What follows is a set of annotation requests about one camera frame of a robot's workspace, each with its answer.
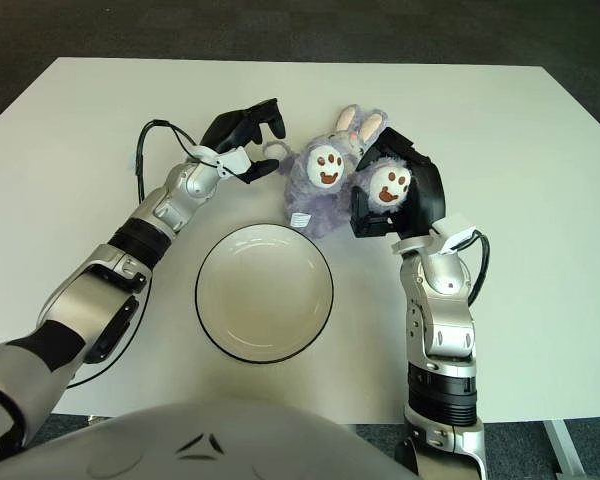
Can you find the purple plush bunny doll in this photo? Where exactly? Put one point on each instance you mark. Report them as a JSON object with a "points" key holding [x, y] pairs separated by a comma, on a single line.
{"points": [[315, 205]]}

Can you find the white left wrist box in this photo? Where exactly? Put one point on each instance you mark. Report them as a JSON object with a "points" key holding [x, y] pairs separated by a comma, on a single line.
{"points": [[234, 162]]}

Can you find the white table leg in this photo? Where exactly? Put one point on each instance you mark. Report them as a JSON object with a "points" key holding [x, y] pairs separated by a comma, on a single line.
{"points": [[565, 445]]}

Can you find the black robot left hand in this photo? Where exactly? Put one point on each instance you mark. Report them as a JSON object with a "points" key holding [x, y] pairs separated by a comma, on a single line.
{"points": [[230, 130]]}

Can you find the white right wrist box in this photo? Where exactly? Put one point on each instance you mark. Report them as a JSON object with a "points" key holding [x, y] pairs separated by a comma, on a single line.
{"points": [[455, 232]]}

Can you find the white plate black rim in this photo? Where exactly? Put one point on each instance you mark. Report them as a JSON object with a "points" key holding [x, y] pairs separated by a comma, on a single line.
{"points": [[265, 295]]}

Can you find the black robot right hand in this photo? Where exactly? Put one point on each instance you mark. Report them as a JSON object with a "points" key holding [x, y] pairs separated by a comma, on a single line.
{"points": [[430, 200]]}

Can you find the grey robot torso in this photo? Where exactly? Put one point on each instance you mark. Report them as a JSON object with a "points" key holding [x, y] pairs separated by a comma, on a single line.
{"points": [[200, 445]]}

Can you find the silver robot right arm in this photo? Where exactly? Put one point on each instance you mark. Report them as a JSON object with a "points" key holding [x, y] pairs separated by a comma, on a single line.
{"points": [[442, 330]]}

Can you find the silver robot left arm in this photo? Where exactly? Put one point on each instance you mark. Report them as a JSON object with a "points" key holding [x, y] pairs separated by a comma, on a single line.
{"points": [[80, 300]]}

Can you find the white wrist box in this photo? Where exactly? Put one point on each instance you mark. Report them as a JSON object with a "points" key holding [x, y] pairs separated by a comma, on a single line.
{"points": [[455, 232], [234, 162]]}

